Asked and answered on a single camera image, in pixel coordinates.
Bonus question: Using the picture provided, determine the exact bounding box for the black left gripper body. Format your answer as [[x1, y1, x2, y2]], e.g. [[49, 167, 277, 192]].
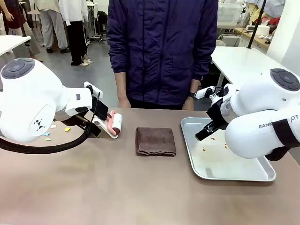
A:
[[92, 99, 110, 121]]

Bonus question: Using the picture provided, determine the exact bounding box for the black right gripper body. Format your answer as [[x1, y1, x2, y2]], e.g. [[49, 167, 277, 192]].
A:
[[206, 99, 230, 130]]

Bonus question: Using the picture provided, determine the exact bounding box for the pink and white lint roller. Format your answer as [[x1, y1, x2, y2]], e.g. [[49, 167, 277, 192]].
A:
[[106, 110, 124, 136]]

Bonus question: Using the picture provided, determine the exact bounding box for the brown towel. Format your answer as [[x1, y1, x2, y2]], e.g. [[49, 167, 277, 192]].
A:
[[135, 127, 177, 158]]

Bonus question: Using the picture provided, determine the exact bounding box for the person's right forearm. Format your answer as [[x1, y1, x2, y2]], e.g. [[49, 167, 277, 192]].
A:
[[114, 71, 128, 100]]

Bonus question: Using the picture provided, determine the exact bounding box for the person's left forearm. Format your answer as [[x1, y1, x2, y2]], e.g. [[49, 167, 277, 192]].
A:
[[188, 79, 201, 95]]

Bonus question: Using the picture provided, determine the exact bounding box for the person's right hand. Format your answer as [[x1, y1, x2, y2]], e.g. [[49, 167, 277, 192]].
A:
[[117, 97, 132, 109]]

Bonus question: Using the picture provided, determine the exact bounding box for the person's left hand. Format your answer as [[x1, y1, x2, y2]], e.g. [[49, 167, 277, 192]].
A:
[[182, 97, 195, 111]]

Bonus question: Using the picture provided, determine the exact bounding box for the white folded roller stand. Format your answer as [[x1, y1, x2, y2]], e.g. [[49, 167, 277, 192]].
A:
[[92, 117, 119, 140]]

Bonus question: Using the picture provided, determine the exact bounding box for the silver metal tray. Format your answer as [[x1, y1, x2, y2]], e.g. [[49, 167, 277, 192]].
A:
[[180, 117, 277, 182]]

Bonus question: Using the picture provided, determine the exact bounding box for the large white table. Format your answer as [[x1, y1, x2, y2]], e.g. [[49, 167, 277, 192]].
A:
[[210, 45, 300, 88]]

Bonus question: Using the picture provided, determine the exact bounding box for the bystander in black trousers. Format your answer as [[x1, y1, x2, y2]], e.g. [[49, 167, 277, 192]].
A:
[[59, 0, 89, 67]]

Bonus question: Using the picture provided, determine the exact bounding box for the wooden workbench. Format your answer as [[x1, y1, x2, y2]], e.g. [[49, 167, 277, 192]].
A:
[[234, 27, 272, 50]]

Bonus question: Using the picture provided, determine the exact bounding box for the person in navy jacket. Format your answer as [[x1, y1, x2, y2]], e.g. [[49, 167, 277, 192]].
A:
[[107, 0, 219, 109]]

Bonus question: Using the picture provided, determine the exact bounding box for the black stool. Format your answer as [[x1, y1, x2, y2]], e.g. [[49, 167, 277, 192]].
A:
[[95, 10, 110, 38]]

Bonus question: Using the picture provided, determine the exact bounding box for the bystander in grey trousers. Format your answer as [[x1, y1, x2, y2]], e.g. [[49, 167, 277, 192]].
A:
[[37, 0, 71, 54]]

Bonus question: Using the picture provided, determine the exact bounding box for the black pole stand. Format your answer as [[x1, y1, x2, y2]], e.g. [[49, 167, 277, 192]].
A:
[[247, 0, 267, 49]]

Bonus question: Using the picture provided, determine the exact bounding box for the translucent storage box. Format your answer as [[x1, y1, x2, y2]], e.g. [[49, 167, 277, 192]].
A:
[[218, 1, 244, 27]]

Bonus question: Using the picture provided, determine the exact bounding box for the small white table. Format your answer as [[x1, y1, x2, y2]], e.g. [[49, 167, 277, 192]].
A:
[[0, 35, 31, 57]]

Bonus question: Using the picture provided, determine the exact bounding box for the bystander in dark red top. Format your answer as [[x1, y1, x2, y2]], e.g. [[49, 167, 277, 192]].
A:
[[0, 0, 45, 63]]

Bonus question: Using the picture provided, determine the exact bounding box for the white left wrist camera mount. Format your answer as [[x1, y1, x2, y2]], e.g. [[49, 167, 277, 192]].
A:
[[83, 81, 103, 98]]

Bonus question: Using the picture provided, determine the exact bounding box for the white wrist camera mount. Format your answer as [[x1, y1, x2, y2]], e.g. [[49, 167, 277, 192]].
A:
[[195, 86, 226, 102], [83, 81, 103, 98]]

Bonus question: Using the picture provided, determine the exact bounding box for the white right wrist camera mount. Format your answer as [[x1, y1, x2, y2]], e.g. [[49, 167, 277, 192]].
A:
[[195, 86, 226, 102]]

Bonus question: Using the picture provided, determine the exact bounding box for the black braided cable sleeve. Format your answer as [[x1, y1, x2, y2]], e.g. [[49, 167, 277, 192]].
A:
[[0, 116, 95, 155]]

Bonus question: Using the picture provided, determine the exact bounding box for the black cable sleeve on right arm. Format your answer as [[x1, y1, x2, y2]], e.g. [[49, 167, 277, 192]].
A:
[[264, 118, 300, 162]]

